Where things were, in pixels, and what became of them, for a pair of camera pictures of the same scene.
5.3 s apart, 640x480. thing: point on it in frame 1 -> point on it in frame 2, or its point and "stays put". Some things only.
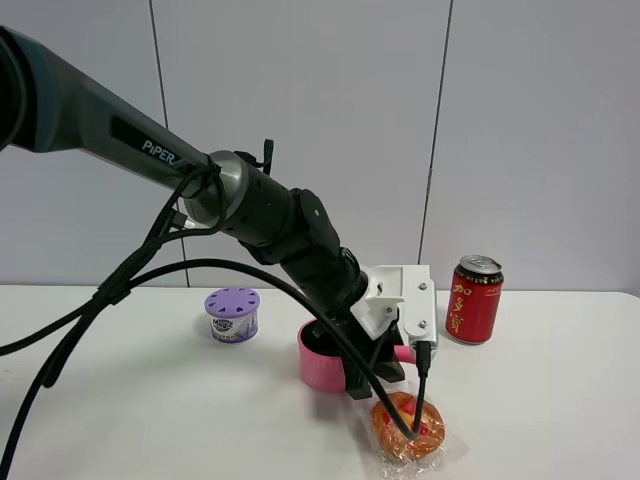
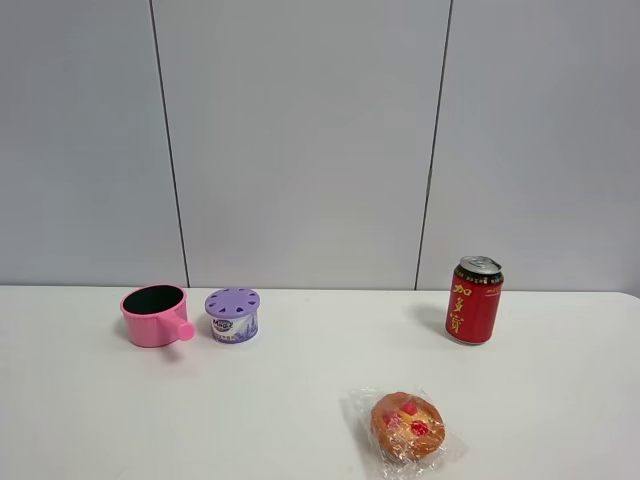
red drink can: (474, 300) stays put
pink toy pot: (322, 369) -> (155, 315)
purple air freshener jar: (233, 314) stays put
